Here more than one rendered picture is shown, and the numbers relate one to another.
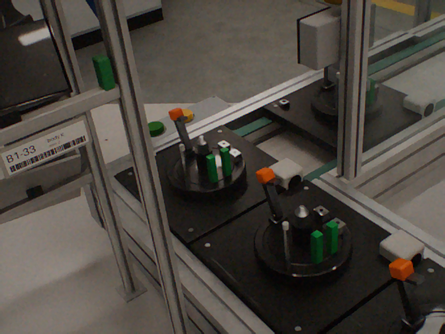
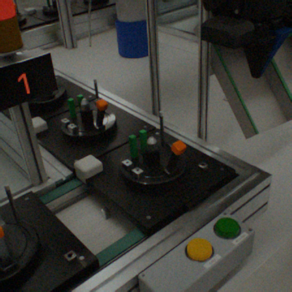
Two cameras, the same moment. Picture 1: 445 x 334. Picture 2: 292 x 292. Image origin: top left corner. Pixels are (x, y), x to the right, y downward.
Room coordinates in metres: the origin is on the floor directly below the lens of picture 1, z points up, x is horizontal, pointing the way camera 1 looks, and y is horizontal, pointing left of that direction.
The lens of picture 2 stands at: (1.43, -0.05, 1.46)
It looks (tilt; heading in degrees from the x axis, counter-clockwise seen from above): 34 degrees down; 174
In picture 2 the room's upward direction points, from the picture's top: 4 degrees counter-clockwise
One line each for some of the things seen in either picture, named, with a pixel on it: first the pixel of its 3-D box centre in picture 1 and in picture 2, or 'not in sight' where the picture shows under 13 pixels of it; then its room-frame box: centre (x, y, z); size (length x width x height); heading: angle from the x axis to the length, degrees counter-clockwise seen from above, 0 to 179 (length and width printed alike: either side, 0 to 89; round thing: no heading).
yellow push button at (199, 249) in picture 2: (183, 116); (199, 250); (1.01, 0.07, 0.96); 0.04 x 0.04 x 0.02
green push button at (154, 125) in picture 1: (154, 130); (227, 229); (0.98, 0.13, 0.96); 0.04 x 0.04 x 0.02
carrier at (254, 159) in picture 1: (204, 156); (152, 152); (0.79, 0.03, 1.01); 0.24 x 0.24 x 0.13; 32
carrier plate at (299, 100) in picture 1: (346, 110); (0, 259); (0.97, -0.26, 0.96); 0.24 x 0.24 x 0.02; 32
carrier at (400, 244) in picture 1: (302, 227); (86, 113); (0.58, -0.10, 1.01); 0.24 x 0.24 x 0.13; 32
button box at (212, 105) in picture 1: (185, 129); (199, 262); (1.01, 0.07, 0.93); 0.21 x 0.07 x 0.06; 122
